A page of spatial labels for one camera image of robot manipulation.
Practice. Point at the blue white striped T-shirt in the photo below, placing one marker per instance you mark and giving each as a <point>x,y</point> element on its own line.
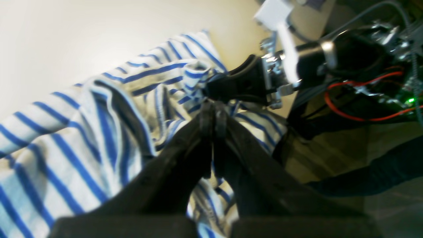
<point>77,148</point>

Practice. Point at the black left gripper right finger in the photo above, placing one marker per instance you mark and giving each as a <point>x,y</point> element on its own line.
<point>271,203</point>

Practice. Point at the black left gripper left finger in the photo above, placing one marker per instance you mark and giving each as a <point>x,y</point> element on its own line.
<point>154,204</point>

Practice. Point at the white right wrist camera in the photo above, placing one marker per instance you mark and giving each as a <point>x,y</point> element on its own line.
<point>272,13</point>

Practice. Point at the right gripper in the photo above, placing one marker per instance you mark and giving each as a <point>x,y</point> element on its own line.
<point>295,68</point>

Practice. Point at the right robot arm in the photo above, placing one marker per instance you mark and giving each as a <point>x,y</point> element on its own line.
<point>373,61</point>

